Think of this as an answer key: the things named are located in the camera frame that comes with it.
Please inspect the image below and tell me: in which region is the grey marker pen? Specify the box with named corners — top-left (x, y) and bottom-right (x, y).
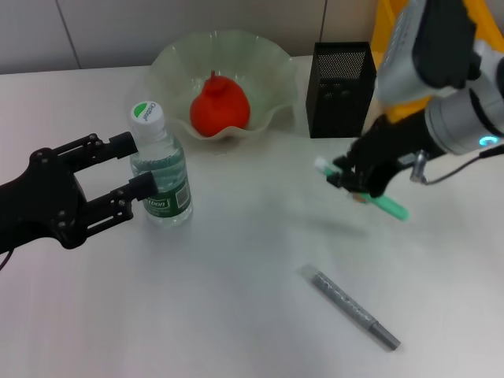
top-left (295, 264), bottom-right (402, 351)

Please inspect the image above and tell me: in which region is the clear green-label water bottle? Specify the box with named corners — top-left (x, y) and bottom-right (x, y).
top-left (128, 101), bottom-right (194, 228)

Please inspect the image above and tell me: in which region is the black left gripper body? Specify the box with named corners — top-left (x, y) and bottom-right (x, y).
top-left (0, 148), bottom-right (87, 253)

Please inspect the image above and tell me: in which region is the grey right arm cable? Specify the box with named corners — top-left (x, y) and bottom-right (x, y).
top-left (409, 144), bottom-right (504, 186)

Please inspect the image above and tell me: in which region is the yellow plastic bin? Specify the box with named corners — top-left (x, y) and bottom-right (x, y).
top-left (371, 0), bottom-right (504, 123)

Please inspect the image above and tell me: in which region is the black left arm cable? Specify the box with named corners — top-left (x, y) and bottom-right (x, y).
top-left (0, 248), bottom-right (16, 272)

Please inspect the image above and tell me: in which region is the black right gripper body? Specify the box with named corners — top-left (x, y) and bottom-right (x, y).
top-left (349, 113), bottom-right (436, 198)

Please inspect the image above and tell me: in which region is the pale green wavy glass bowl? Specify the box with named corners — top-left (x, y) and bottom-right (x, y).
top-left (146, 29), bottom-right (298, 143)

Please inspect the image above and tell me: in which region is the orange fruit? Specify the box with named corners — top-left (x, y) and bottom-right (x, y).
top-left (190, 71), bottom-right (252, 138)

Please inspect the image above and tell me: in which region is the black mesh pen holder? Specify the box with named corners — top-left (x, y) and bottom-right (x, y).
top-left (306, 41), bottom-right (379, 139)

